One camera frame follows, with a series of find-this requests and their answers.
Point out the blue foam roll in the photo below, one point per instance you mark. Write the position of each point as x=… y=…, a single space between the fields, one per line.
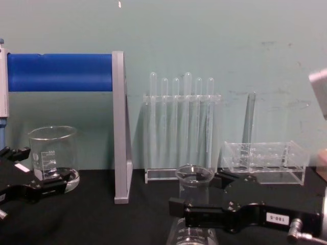
x=58 y=72

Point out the black table cloth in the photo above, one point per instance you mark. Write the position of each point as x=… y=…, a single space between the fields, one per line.
x=107 y=224

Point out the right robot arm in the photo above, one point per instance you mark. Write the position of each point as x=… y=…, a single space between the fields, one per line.
x=319 y=92

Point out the glass beaker with markings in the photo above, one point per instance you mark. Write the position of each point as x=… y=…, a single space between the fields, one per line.
x=51 y=143

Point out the glass conical flask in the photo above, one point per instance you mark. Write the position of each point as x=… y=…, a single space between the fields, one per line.
x=189 y=237

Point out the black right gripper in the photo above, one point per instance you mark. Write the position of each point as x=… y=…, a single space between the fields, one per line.
x=245 y=204

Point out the clear acrylic test tube rack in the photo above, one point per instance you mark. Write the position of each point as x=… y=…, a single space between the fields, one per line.
x=270 y=173

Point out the clear plastic dropper pipette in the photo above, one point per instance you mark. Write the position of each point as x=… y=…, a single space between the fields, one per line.
x=175 y=89
x=164 y=89
x=152 y=86

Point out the clear acrylic pipette rack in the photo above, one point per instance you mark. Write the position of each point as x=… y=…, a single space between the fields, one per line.
x=163 y=176

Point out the glass test tube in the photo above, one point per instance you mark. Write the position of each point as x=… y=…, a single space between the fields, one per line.
x=251 y=114

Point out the grey stand frame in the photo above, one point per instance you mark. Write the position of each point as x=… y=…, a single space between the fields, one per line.
x=121 y=143

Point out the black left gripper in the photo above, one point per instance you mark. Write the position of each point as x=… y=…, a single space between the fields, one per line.
x=12 y=178

